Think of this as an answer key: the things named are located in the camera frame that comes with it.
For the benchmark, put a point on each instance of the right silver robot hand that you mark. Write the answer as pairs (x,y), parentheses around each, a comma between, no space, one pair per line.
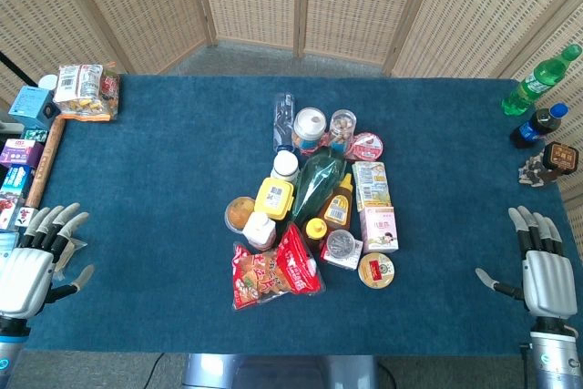
(544,275)

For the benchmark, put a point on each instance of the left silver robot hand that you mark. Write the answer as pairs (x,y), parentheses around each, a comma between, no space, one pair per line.
(23,273)

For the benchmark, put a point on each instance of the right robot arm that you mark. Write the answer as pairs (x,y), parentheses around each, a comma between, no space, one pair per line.
(553,355)

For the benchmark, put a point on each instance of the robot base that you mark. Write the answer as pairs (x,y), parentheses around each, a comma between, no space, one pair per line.
(280,371)

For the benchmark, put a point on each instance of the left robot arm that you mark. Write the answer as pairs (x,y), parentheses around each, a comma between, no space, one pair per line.
(9,348)

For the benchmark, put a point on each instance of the white box red mark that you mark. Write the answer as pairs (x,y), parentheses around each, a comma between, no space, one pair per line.
(25,217)

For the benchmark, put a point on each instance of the red fruit print box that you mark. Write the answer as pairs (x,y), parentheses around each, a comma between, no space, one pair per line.
(10,209)

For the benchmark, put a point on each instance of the blue toothpaste box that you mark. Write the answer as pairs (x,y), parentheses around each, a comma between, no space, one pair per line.
(16,179)

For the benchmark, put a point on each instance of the purple box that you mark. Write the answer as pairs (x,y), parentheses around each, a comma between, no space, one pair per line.
(20,152)

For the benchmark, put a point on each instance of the teal patterned small package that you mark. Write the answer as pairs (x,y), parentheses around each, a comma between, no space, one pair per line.
(34,135)

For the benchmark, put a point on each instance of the light blue box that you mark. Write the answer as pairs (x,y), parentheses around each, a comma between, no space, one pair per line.
(32,106)

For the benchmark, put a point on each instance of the pink medicine box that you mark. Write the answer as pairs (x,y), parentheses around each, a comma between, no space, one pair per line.
(379,229)

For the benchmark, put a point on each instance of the round red-white foil-lid food cup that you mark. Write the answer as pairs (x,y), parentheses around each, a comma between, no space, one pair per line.
(367,146)

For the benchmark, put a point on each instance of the yellow lidded container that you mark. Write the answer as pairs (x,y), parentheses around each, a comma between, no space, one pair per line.
(273,197)

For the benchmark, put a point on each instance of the clear jar white lid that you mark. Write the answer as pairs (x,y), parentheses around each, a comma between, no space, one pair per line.
(309,130)

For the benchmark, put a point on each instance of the clear plastic wrapper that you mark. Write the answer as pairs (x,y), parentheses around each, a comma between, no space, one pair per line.
(68,254)

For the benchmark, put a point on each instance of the brown lidded snack cup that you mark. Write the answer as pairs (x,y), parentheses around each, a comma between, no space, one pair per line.
(549,163)

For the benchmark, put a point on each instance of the wooden rolling pin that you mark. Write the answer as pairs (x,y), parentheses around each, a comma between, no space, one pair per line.
(45,161)

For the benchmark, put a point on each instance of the dark cola bottle blue cap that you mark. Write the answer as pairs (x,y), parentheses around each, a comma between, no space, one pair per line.
(537,125)

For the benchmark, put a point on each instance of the round tin red label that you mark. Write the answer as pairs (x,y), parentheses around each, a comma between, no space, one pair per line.
(376,270)

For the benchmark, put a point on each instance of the blue table cloth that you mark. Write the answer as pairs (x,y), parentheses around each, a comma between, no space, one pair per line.
(182,179)

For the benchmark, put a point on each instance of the white round cap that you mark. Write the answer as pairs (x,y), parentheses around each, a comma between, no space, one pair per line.
(47,82)

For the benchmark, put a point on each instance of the clear bag of snacks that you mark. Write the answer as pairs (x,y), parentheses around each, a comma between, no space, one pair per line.
(86,90)

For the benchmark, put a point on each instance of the green soda bottle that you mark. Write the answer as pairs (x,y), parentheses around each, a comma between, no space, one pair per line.
(537,81)

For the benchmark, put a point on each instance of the yellow green drink carton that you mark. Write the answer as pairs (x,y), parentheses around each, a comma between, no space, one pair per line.
(371,185)

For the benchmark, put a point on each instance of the honey squeeze bottle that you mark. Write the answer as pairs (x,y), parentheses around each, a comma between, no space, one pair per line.
(338,207)

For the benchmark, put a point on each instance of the orange lidded cup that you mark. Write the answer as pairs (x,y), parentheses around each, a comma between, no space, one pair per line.
(238,213)

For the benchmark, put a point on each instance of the red orange cracker bag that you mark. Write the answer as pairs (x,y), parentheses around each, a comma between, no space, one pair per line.
(255,279)

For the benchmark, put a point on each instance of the yellow capped sauce bottle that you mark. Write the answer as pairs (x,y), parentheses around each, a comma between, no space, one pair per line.
(315,233)

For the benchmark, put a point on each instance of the green plastic snack bag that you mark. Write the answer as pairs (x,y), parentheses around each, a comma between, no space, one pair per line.
(319,184)

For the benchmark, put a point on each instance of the red snack bag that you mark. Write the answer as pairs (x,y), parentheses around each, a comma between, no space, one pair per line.
(298,263)

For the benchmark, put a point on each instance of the clear jar of nuts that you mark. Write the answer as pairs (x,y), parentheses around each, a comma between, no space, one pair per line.
(341,130)

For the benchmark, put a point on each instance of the white lidded bottle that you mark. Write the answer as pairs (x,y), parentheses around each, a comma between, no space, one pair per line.
(285,166)

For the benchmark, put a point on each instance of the clear water bottle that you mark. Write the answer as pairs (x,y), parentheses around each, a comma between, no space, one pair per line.
(282,122)

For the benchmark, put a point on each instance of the wicker folding screen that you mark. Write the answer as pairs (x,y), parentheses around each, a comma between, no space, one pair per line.
(291,2)

